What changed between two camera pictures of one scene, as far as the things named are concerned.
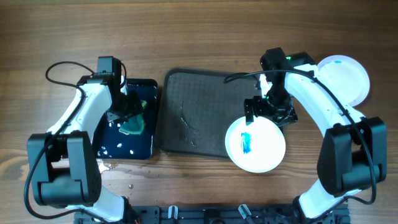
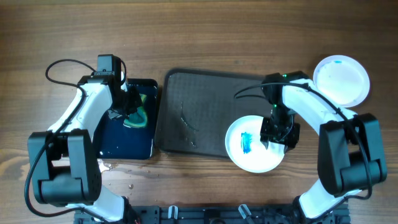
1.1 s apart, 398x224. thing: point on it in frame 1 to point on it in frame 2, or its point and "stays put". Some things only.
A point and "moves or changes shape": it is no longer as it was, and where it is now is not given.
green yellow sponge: x=135 y=124 moves or changes shape
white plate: x=346 y=77 stays put
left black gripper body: x=128 y=105 stays put
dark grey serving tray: x=198 y=110 stays put
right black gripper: x=288 y=115 to x=290 y=140
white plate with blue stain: x=256 y=147 stays put
